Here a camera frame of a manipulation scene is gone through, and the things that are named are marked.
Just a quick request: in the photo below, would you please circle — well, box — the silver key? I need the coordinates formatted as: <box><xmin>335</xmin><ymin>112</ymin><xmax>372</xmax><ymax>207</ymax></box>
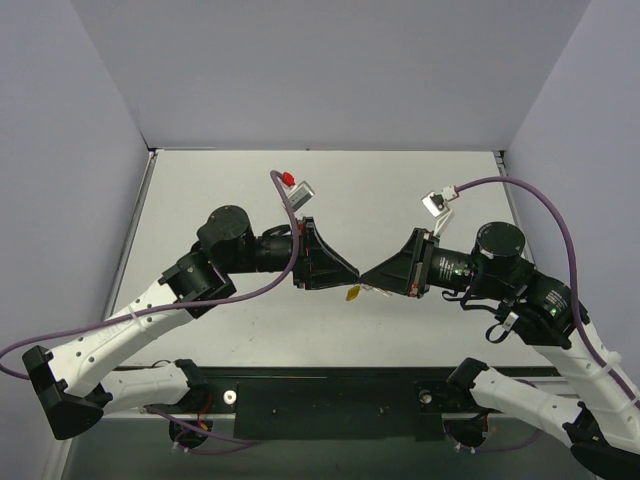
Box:
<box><xmin>361</xmin><ymin>284</ymin><xmax>393</xmax><ymax>298</ymax></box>

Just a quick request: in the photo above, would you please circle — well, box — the yellow key tag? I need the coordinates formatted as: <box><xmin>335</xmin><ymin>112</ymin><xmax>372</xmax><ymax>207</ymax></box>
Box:
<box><xmin>345</xmin><ymin>285</ymin><xmax>361</xmax><ymax>302</ymax></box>

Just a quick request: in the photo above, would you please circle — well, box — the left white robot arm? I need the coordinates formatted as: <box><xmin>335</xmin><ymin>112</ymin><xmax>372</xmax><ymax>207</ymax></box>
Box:
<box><xmin>22</xmin><ymin>205</ymin><xmax>359</xmax><ymax>440</ymax></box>

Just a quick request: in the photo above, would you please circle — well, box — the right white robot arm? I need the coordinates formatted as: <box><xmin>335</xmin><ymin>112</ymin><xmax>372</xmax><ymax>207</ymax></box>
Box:
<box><xmin>360</xmin><ymin>222</ymin><xmax>639</xmax><ymax>479</ymax></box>

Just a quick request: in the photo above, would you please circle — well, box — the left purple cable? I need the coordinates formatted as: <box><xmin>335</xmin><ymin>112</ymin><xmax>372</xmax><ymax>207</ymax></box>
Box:
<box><xmin>0</xmin><ymin>169</ymin><xmax>306</xmax><ymax>381</ymax></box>

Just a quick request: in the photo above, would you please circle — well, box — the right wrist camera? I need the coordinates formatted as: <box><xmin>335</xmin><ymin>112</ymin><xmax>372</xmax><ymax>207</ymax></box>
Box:
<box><xmin>421</xmin><ymin>188</ymin><xmax>458</xmax><ymax>238</ymax></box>

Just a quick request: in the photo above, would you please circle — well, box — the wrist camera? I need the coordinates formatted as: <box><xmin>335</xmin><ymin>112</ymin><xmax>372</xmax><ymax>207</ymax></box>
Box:
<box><xmin>421</xmin><ymin>188</ymin><xmax>458</xmax><ymax>238</ymax></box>
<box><xmin>287</xmin><ymin>181</ymin><xmax>315</xmax><ymax>212</ymax></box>

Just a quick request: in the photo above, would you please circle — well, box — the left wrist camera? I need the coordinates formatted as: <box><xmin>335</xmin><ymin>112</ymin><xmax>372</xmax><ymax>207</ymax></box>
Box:
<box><xmin>287</xmin><ymin>181</ymin><xmax>315</xmax><ymax>212</ymax></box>

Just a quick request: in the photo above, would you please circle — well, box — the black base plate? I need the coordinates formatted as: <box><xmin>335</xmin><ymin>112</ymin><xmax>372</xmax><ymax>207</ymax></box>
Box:
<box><xmin>114</xmin><ymin>366</ymin><xmax>561</xmax><ymax>443</ymax></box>

